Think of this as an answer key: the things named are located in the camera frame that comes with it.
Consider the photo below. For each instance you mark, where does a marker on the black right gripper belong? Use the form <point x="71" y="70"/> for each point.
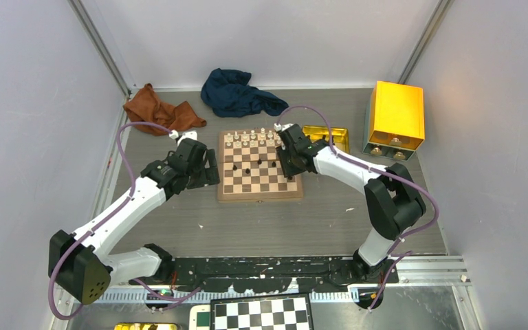
<point x="288" y="171"/>

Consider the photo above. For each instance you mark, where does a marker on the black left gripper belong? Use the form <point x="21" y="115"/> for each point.
<point x="209" y="175"/>

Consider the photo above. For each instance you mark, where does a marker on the yellow metal tray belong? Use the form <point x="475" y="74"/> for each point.
<point x="340" y="136"/>

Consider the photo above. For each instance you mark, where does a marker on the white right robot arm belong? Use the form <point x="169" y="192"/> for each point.
<point x="393" y="201"/>

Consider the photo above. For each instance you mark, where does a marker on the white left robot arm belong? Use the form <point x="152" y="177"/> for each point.
<point x="82" y="262"/>

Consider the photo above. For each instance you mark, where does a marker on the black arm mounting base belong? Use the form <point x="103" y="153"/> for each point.
<point x="271" y="274"/>

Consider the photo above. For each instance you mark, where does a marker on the wooden chess board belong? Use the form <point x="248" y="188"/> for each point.
<point x="265" y="183"/>

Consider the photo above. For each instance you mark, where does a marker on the black white checker calibration board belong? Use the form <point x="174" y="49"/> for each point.
<point x="288" y="311"/>

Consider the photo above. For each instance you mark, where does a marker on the orange cloth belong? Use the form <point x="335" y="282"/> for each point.
<point x="147" y="106"/>

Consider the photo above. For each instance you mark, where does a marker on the dark blue cloth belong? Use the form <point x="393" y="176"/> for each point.
<point x="228" y="93"/>

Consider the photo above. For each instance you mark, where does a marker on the yellow drawer box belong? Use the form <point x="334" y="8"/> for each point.
<point x="394" y="121"/>

